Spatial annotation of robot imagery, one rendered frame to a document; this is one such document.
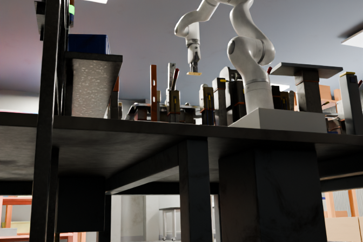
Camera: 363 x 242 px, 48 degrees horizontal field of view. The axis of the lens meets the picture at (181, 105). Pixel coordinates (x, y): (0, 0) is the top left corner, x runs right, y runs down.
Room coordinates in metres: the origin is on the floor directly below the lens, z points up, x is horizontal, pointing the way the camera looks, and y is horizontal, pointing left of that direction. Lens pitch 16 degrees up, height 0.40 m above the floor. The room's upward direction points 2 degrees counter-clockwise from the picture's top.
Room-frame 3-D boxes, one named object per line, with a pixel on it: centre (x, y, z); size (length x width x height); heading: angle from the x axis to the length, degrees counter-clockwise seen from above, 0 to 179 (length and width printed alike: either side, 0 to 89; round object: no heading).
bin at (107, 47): (1.68, 0.40, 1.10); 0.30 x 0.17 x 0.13; 7
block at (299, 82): (2.04, -0.67, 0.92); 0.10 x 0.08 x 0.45; 106
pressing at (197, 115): (2.31, -0.38, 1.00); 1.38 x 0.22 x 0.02; 106
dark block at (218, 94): (2.03, -0.20, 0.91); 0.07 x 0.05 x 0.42; 16
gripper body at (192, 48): (2.26, -0.08, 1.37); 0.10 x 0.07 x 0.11; 18
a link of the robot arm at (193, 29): (2.26, -0.08, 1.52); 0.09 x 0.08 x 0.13; 117
